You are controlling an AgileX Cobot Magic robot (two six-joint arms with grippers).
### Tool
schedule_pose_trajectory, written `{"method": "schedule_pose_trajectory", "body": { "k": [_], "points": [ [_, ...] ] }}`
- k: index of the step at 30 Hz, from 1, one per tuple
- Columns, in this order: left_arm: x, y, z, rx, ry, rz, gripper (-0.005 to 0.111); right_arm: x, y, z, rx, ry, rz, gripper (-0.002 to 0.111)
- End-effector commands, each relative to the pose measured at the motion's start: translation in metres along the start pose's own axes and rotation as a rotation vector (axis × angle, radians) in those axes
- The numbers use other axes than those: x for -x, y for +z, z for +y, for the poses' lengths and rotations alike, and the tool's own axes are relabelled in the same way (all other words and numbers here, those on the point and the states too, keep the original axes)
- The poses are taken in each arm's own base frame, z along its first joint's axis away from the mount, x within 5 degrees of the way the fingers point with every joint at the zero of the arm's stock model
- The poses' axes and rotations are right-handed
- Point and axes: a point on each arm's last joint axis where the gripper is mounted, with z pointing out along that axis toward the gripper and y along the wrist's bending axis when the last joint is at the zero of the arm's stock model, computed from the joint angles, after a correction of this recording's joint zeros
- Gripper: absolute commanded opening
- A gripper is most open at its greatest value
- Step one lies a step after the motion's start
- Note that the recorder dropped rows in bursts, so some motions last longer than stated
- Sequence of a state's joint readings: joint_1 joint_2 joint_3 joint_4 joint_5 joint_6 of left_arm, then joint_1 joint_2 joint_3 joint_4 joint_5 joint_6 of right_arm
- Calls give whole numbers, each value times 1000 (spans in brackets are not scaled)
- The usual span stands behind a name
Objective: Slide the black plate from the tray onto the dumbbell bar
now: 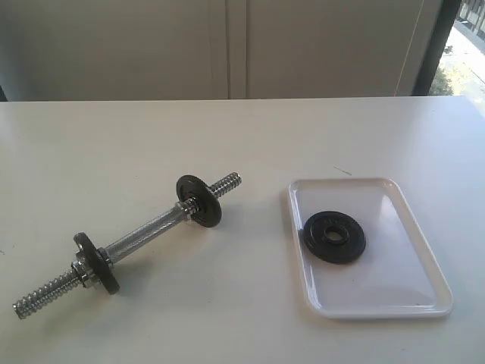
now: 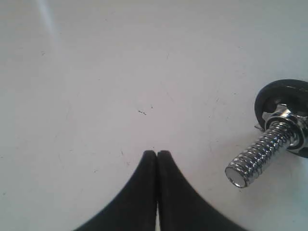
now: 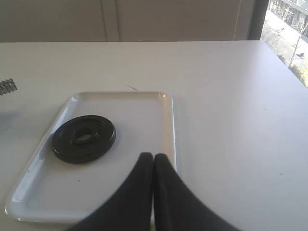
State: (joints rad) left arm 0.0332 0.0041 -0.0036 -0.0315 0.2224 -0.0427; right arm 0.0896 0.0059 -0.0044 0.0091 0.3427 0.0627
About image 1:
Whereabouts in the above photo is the chrome spinlock collar nut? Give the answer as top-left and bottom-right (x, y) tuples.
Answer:
(71, 259), (95, 288)

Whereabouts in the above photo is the white plastic tray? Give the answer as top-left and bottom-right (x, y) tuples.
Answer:
(287, 177), (453, 320)

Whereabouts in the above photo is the black weight plate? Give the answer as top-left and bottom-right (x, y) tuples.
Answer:
(302, 211), (367, 265)
(74, 232), (120, 294)

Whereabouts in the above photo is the white blind pull cord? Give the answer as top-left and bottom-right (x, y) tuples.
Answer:
(393, 0), (425, 96)

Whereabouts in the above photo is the dark window frame post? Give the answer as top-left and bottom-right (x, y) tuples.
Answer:
(411, 0), (462, 96)

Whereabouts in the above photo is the chrome threaded dumbbell bar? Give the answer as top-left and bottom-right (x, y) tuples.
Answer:
(12, 172), (242, 319)

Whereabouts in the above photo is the black weight plate far end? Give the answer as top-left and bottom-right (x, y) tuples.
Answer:
(176, 174), (222, 228)

